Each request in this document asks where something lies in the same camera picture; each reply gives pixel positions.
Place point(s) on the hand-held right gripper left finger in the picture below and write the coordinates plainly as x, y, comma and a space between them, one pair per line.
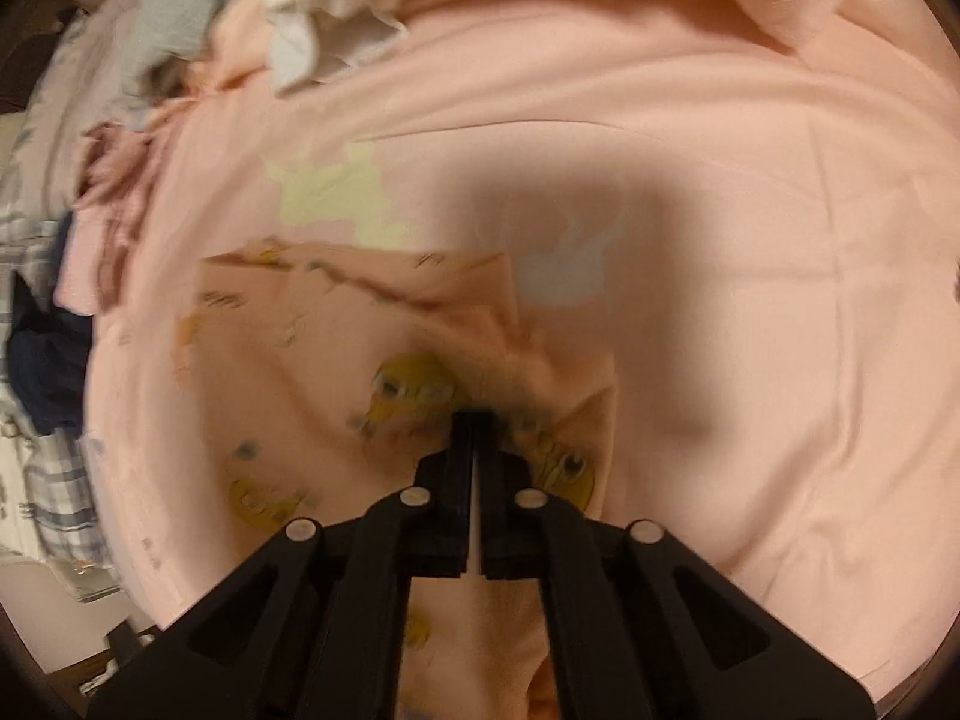
465, 480

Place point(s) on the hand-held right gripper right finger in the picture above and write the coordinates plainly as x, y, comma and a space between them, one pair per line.
489, 480

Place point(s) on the peach cartoon print garment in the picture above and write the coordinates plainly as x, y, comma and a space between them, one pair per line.
300, 390

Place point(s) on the pink blanket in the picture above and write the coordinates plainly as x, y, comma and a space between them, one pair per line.
675, 165

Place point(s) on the plaid cloth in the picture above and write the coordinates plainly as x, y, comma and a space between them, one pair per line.
60, 495

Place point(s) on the navy cloth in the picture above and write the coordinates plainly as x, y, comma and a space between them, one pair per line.
49, 360

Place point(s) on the pink striped cloth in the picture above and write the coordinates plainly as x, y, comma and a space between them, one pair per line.
120, 187

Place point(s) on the white cloth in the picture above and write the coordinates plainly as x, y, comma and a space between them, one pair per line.
322, 7

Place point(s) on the grey cloth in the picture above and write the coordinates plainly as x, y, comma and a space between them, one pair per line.
180, 22

